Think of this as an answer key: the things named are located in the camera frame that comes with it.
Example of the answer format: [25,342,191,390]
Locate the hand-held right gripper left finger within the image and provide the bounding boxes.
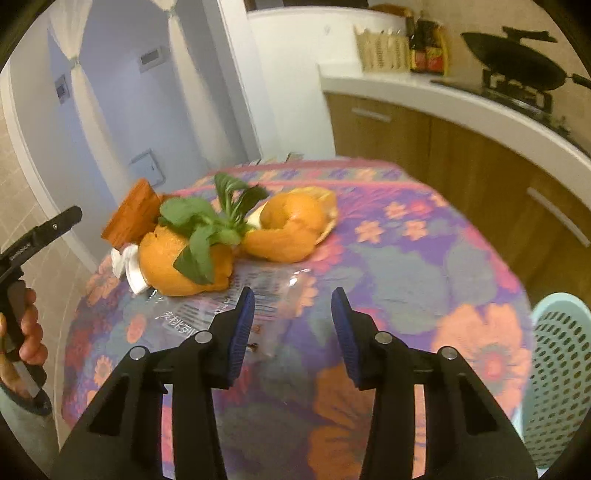
[50,286,256,480]

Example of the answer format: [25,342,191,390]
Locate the dark sauce bottle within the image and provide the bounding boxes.
[409,17,431,73]

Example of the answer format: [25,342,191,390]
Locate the woven cream basket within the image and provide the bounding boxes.
[353,25,411,72]

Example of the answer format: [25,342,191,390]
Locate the red label sauce bottle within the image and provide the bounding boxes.
[427,23,450,75]

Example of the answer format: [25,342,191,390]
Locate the green leafy vegetable scraps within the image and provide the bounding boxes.
[159,173,269,284]

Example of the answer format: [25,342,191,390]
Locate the crumpled white tissue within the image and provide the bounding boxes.
[111,244,151,295]

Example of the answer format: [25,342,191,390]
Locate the long metal cabinet handle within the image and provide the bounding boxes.
[526,187,591,247]

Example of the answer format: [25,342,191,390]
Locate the black wok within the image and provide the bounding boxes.
[461,25,591,93]

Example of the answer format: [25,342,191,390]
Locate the round orange peel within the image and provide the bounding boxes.
[139,224,234,297]

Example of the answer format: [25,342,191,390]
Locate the black gas stove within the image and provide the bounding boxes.
[431,69,573,134]

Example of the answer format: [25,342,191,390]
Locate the large curled orange peel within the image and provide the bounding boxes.
[240,187,339,264]

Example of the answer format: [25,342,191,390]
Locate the person's left forearm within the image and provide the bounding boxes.
[0,388,60,467]

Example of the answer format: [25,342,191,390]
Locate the small wall control panel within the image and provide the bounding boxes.
[139,46,167,70]

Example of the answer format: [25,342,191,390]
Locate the floral tablecloth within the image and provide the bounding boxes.
[60,159,536,480]

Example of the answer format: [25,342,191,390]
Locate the clear plastic wrapper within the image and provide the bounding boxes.
[148,270,319,361]

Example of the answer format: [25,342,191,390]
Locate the person's left hand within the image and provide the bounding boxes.
[0,288,49,398]

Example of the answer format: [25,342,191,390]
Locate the white wall box cover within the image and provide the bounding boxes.
[129,148,165,185]

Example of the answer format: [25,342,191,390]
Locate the short metal cabinet handle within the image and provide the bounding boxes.
[351,107,392,123]

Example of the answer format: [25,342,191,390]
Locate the white tied curtain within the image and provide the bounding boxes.
[46,0,132,195]
[152,0,232,176]

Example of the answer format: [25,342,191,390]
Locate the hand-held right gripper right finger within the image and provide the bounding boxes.
[331,286,539,480]

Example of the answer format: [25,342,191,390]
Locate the orange paper cup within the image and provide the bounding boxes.
[100,179,161,245]

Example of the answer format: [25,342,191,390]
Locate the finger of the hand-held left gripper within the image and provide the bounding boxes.
[28,206,84,252]

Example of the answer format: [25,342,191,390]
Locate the light blue plastic basket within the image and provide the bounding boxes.
[519,293,591,472]

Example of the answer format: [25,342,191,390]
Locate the wooden kitchen cabinet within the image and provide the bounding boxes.
[323,90,591,315]

